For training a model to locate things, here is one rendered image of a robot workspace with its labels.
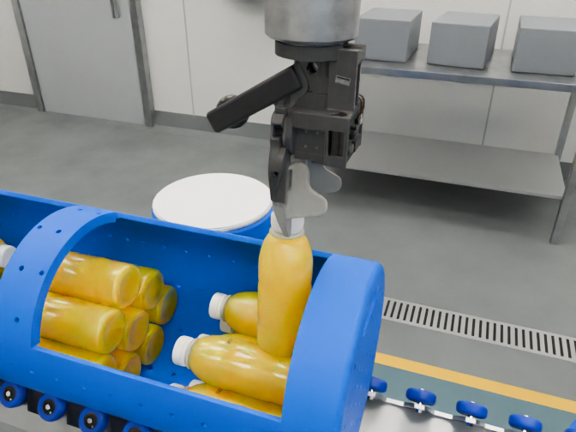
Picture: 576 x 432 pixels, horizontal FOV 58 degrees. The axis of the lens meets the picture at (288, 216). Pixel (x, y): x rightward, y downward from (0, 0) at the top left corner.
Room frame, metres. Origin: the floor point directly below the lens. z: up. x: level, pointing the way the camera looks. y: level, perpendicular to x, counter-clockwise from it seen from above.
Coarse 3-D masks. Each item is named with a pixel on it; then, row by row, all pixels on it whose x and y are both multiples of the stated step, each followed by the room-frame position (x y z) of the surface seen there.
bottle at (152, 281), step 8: (144, 272) 0.66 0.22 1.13; (152, 272) 0.66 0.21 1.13; (160, 272) 0.68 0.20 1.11; (144, 280) 0.64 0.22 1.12; (152, 280) 0.66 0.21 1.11; (160, 280) 0.68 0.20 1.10; (144, 288) 0.64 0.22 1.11; (152, 288) 0.66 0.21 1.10; (160, 288) 0.68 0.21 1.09; (144, 296) 0.63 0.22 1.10; (152, 296) 0.66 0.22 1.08; (160, 296) 0.67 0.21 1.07; (136, 304) 0.63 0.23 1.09; (144, 304) 0.63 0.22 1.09; (152, 304) 0.65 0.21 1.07
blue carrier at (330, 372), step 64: (0, 192) 0.77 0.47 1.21; (64, 256) 0.58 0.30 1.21; (128, 256) 0.77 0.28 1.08; (192, 256) 0.72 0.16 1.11; (256, 256) 0.68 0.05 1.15; (320, 256) 0.58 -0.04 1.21; (0, 320) 0.52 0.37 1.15; (192, 320) 0.69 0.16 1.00; (320, 320) 0.45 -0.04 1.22; (64, 384) 0.48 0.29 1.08; (128, 384) 0.45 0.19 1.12; (320, 384) 0.39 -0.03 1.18
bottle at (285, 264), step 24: (264, 240) 0.53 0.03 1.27; (288, 240) 0.51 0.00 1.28; (264, 264) 0.50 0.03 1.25; (288, 264) 0.49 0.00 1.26; (312, 264) 0.51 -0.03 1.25; (264, 288) 0.50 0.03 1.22; (288, 288) 0.49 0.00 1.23; (264, 312) 0.49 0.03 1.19; (288, 312) 0.48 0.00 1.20; (264, 336) 0.49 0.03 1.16; (288, 336) 0.48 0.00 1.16
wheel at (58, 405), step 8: (40, 400) 0.55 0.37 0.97; (48, 400) 0.55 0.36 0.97; (56, 400) 0.54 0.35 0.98; (64, 400) 0.55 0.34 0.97; (40, 408) 0.54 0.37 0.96; (48, 408) 0.54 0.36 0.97; (56, 408) 0.54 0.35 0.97; (64, 408) 0.54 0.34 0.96; (40, 416) 0.53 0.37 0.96; (48, 416) 0.53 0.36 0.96; (56, 416) 0.53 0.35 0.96
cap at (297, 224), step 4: (272, 212) 0.54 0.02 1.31; (272, 216) 0.52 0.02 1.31; (272, 220) 0.52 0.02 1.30; (276, 220) 0.52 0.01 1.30; (292, 220) 0.51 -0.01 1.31; (296, 220) 0.51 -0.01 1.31; (300, 220) 0.52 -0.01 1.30; (272, 224) 0.52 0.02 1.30; (276, 224) 0.52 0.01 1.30; (292, 224) 0.51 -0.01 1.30; (296, 224) 0.51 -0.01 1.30; (300, 224) 0.52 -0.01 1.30; (272, 228) 0.52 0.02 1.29; (276, 228) 0.52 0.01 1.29; (292, 228) 0.51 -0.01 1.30; (296, 228) 0.51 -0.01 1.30; (300, 228) 0.52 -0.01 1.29; (280, 232) 0.51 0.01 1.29; (292, 232) 0.51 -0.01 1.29; (296, 232) 0.51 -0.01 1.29
